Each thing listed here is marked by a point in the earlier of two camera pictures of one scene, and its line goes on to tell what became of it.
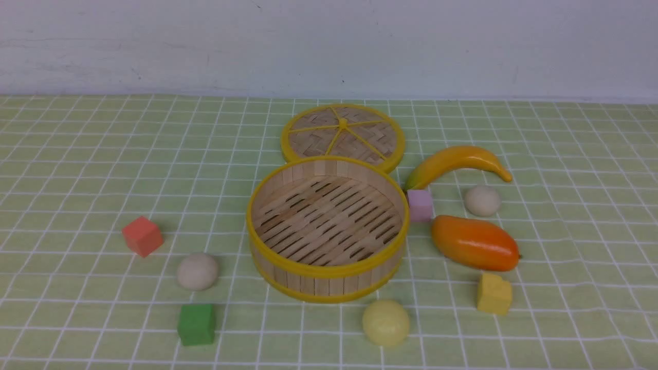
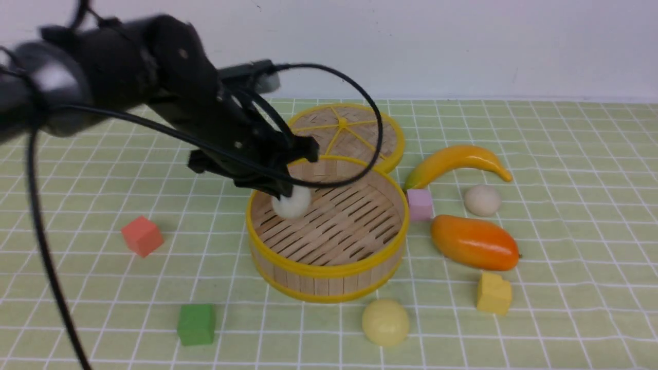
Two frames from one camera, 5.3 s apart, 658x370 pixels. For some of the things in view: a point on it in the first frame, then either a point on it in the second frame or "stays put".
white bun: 198,272 → 294,206
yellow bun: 386,322 stays put
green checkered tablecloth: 533,227 stays put
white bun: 482,201 stays put
